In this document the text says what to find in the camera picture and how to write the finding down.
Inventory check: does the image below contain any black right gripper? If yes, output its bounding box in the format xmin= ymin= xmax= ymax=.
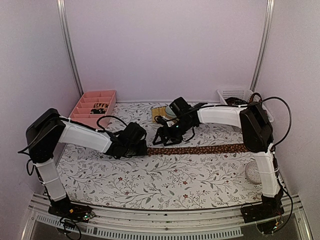
xmin=153 ymin=117 xmax=195 ymax=146

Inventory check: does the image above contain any brown floral tie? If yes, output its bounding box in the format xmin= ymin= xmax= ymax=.
xmin=146 ymin=143 xmax=249 ymax=156

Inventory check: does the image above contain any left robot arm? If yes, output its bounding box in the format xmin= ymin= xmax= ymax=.
xmin=18 ymin=108 xmax=148 ymax=217

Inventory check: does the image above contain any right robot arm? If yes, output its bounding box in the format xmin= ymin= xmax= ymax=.
xmin=152 ymin=97 xmax=284 ymax=218

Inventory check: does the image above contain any light green ceramic bowl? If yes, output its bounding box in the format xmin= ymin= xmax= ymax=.
xmin=164 ymin=105 xmax=177 ymax=119

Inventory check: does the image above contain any bamboo mat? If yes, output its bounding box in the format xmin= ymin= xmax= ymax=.
xmin=151 ymin=106 xmax=172 ymax=123

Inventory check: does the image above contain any rolled black patterned tie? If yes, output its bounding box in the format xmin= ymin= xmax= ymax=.
xmin=90 ymin=102 xmax=109 ymax=115

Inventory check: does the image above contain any pink divided organizer tray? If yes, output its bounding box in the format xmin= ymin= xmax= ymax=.
xmin=69 ymin=90 xmax=116 ymax=129

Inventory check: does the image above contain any white plastic basket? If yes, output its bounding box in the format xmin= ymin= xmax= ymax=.
xmin=217 ymin=89 xmax=274 ymax=123

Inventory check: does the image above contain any patterned glass bowl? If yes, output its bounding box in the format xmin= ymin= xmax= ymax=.
xmin=245 ymin=161 xmax=262 ymax=185

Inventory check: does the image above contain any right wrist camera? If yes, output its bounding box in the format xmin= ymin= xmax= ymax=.
xmin=154 ymin=115 xmax=177 ymax=127

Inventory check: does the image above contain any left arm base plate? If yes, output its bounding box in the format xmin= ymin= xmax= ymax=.
xmin=48 ymin=204 xmax=96 ymax=223

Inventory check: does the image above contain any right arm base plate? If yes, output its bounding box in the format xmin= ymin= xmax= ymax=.
xmin=240 ymin=198 xmax=285 ymax=223

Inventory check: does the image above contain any aluminium front rail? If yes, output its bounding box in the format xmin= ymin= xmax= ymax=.
xmin=21 ymin=194 xmax=313 ymax=240

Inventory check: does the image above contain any aluminium left corner post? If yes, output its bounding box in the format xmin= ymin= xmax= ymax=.
xmin=56 ymin=0 xmax=84 ymax=97

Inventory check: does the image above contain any aluminium corner post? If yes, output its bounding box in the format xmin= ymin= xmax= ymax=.
xmin=56 ymin=0 xmax=84 ymax=97
xmin=250 ymin=0 xmax=275 ymax=92

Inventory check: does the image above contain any aluminium right corner post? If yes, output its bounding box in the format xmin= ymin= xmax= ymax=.
xmin=250 ymin=0 xmax=275 ymax=92

